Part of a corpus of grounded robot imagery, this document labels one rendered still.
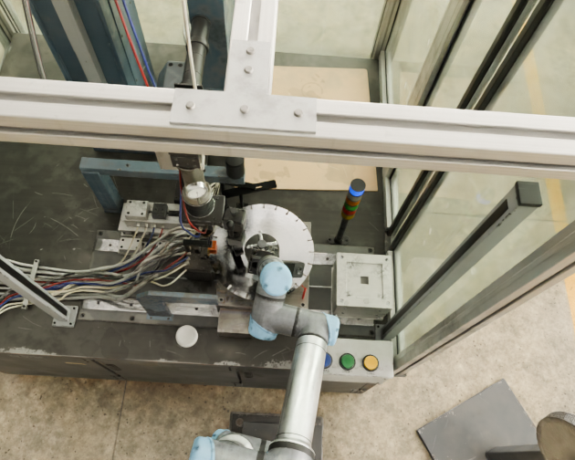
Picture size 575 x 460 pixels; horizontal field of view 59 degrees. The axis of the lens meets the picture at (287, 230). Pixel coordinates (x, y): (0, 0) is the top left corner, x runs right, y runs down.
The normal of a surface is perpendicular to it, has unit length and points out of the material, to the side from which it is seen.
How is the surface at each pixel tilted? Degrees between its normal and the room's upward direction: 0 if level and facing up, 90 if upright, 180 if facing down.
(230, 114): 0
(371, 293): 0
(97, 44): 90
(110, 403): 0
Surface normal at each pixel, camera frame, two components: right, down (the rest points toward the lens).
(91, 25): -0.05, 0.91
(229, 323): 0.05, -0.41
